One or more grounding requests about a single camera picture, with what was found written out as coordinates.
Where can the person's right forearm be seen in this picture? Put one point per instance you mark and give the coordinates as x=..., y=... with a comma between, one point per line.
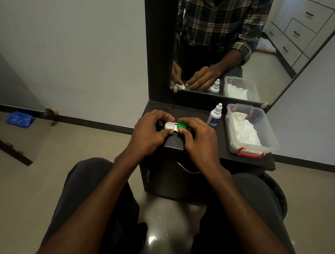
x=240, y=212

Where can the white dropper bottle blue label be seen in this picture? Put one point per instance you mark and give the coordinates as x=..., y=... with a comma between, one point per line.
x=214, y=117

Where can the black round stool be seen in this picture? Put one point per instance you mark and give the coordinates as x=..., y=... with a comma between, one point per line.
x=276, y=193

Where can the black bar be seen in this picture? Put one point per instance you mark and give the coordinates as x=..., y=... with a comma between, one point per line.
x=15, y=153

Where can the person's left hand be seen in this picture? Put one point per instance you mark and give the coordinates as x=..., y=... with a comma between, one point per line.
x=145, y=136

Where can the person's left thumb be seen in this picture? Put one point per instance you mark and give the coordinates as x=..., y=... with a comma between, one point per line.
x=165, y=133

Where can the dark grey trousers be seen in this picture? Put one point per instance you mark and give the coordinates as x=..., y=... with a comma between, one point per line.
x=86, y=178

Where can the person's left forearm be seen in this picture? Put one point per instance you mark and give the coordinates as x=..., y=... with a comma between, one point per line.
x=91, y=204

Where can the black dresser cabinet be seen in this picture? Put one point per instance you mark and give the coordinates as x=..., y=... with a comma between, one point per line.
x=167, y=170

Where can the clear plastic box red latches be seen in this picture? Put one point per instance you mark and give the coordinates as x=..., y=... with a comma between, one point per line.
x=264, y=125

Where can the person's right thumb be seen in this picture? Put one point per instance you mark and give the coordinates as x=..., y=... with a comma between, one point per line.
x=186, y=136

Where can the lens case white green caps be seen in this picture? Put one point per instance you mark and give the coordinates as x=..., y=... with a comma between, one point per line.
x=169, y=126

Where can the person's right hand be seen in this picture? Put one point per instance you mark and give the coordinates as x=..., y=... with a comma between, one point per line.
x=202, y=149

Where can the white tissues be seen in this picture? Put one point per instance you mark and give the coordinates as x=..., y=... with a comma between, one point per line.
x=246, y=130

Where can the blue crumpled bag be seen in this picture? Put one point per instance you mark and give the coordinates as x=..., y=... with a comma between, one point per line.
x=20, y=119

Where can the metal door stopper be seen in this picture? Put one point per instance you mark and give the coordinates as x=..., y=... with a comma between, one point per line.
x=51, y=112

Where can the black framed mirror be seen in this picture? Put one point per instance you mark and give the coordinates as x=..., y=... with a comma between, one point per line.
x=261, y=68

